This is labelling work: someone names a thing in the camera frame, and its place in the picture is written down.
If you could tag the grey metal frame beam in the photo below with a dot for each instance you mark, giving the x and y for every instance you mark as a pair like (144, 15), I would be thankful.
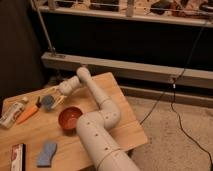
(139, 71)

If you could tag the red bowl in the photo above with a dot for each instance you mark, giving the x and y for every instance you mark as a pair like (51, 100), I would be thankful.
(68, 118)

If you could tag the blue sponge cloth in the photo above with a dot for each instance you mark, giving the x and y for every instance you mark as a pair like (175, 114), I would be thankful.
(45, 157)

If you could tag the orange toy carrot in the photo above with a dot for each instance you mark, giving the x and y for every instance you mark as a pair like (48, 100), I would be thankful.
(29, 112)

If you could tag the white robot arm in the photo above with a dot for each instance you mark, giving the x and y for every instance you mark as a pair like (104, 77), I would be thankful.
(92, 127)

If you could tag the metal diagonal pole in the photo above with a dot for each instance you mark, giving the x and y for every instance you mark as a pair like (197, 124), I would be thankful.
(51, 48)

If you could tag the upper cluttered shelf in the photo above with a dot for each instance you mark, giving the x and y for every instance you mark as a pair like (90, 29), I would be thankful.
(195, 13)

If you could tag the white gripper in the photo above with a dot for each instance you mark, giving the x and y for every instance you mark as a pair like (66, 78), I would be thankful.
(65, 88)

